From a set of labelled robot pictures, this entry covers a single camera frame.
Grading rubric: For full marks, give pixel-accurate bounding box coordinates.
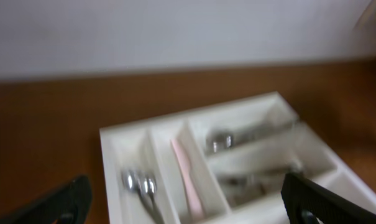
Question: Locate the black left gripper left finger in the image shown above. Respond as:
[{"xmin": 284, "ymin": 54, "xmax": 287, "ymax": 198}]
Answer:
[{"xmin": 0, "ymin": 175, "xmax": 93, "ymax": 224}]

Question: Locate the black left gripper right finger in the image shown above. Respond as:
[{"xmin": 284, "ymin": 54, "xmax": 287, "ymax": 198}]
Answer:
[{"xmin": 281, "ymin": 172, "xmax": 376, "ymax": 224}]

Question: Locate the large silver spoon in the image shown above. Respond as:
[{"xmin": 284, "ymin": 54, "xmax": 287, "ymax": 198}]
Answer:
[
  {"xmin": 204, "ymin": 123, "xmax": 275, "ymax": 154},
  {"xmin": 232, "ymin": 119, "xmax": 301, "ymax": 145}
]

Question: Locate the pink plastic knife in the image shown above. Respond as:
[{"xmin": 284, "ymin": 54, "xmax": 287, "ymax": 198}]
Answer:
[{"xmin": 171, "ymin": 139, "xmax": 205, "ymax": 222}]

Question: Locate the silver fork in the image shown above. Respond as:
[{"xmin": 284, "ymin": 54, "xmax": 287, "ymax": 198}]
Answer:
[
  {"xmin": 222, "ymin": 181, "xmax": 283, "ymax": 207},
  {"xmin": 216, "ymin": 164, "xmax": 305, "ymax": 185}
]

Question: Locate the small silver teaspoon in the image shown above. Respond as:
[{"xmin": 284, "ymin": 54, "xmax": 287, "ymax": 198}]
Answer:
[
  {"xmin": 141, "ymin": 175, "xmax": 165, "ymax": 224},
  {"xmin": 121, "ymin": 170, "xmax": 157, "ymax": 223}
]

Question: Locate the white plastic cutlery tray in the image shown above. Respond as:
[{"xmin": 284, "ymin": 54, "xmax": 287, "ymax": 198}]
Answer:
[{"xmin": 100, "ymin": 93, "xmax": 376, "ymax": 223}]

